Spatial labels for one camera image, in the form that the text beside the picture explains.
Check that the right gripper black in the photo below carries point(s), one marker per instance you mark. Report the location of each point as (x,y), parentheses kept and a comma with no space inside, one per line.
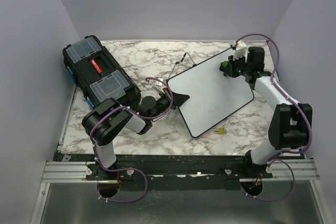
(231,63)

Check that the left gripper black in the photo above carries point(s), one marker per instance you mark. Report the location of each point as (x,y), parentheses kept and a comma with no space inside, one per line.
(179,99)

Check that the green black whiteboard eraser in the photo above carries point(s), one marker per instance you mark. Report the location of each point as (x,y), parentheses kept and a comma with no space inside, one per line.
(224,66)

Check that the white whiteboard black frame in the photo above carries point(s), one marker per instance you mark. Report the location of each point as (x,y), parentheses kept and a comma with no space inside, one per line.
(213,97)

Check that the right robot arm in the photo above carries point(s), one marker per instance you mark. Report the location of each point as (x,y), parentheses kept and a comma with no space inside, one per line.
(290,128)

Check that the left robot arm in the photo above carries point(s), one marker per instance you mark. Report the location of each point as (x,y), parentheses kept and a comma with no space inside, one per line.
(108,119)

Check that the yellow grey small connector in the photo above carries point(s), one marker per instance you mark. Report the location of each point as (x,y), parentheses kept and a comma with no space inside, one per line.
(220,131)

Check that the black plastic toolbox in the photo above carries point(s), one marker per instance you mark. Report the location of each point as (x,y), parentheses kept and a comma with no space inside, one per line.
(97,73)

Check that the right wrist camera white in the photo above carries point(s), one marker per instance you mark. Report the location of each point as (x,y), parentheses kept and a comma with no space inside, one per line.
(239,48)

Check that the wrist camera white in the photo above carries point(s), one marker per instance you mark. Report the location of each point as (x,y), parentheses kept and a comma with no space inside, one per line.
(239,48)
(158,85)

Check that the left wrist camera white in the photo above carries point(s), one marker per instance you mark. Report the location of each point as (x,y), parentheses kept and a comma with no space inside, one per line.
(158,85)

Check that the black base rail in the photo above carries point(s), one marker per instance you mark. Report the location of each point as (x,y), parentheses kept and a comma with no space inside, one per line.
(173,172)

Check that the aluminium extrusion frame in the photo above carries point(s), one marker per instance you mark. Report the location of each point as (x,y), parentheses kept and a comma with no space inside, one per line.
(64,168)

